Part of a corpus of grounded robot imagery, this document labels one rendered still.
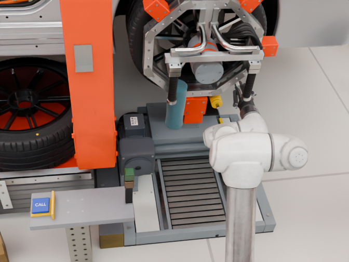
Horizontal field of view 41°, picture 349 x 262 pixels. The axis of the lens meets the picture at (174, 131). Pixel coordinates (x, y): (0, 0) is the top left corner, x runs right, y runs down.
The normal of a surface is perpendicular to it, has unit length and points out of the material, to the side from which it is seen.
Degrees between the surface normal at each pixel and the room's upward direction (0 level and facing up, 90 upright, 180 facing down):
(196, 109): 90
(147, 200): 0
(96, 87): 90
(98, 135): 90
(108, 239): 90
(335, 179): 0
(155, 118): 0
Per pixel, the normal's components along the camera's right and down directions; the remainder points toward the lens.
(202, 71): 0.15, 0.73
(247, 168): 0.06, 0.24
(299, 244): 0.08, -0.68
